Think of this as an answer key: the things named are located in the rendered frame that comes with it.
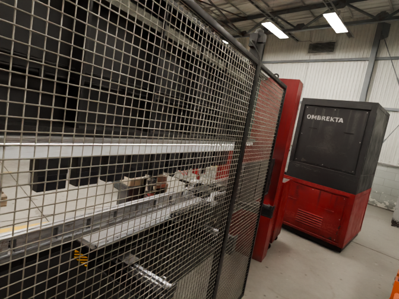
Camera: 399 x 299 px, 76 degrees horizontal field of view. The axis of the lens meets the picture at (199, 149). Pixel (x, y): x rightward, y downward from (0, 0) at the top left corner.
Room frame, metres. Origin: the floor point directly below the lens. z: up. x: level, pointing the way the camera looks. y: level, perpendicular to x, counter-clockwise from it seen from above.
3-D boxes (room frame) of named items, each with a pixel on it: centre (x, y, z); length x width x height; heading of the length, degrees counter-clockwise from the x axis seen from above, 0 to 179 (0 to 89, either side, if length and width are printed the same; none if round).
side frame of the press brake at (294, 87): (3.36, -0.71, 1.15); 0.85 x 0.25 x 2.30; 60
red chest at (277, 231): (3.72, -1.12, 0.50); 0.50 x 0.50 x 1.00; 60
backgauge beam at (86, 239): (2.11, -0.12, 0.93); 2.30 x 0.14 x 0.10; 150
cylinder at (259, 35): (3.00, -0.44, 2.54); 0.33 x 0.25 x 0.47; 150
